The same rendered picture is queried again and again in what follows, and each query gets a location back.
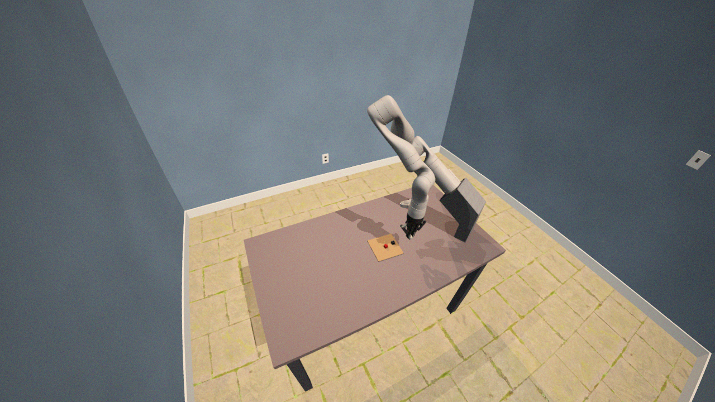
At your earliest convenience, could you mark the tan square mat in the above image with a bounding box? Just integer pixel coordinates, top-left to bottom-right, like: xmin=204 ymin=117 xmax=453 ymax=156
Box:
xmin=367 ymin=234 xmax=404 ymax=262

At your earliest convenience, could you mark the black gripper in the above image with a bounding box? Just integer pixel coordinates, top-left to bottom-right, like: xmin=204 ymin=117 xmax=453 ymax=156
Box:
xmin=400 ymin=213 xmax=426 ymax=239

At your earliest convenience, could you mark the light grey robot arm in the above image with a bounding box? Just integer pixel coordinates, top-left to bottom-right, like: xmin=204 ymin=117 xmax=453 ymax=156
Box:
xmin=367 ymin=95 xmax=461 ymax=219

